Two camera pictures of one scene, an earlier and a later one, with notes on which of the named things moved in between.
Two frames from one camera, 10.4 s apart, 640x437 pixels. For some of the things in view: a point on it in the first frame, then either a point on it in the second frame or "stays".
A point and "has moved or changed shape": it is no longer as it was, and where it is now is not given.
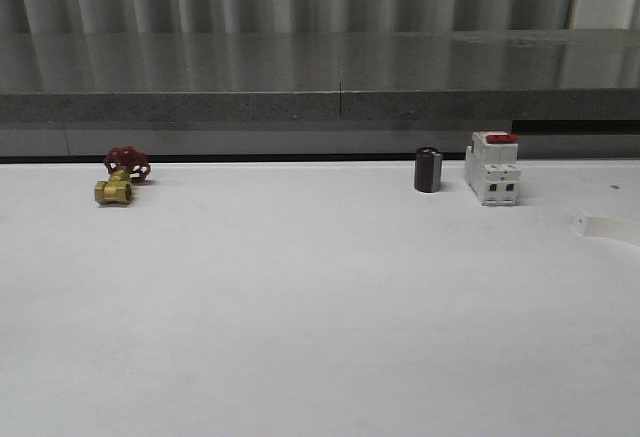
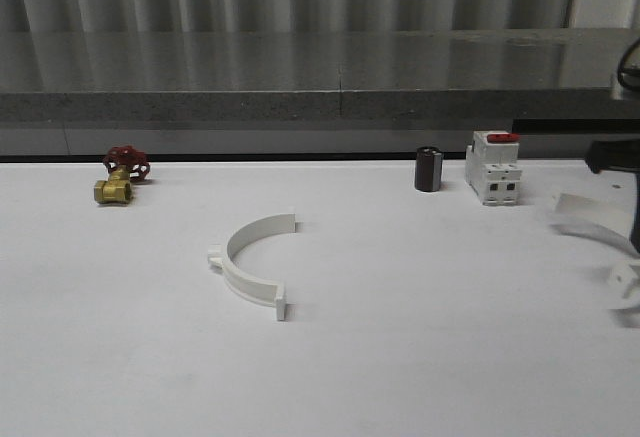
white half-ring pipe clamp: [609, 227] has moved or changed shape
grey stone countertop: [320, 75] stays
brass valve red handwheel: [125, 164] stays
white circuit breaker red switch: [491, 167] stays
